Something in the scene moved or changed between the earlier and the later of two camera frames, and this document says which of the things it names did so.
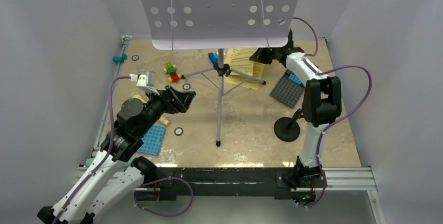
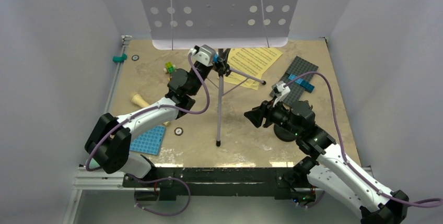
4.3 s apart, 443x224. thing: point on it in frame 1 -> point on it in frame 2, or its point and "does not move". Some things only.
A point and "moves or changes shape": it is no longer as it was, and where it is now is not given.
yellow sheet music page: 238,59 moves or changes shape
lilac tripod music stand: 217,11 does not move
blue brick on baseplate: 296,79 does not move
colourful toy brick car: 171,69 does not move
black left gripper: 174,100 -> 221,62
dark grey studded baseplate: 287,91 does not move
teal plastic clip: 120,58 does not move
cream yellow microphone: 162,120 does not move
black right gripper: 259,56 -> 256,116
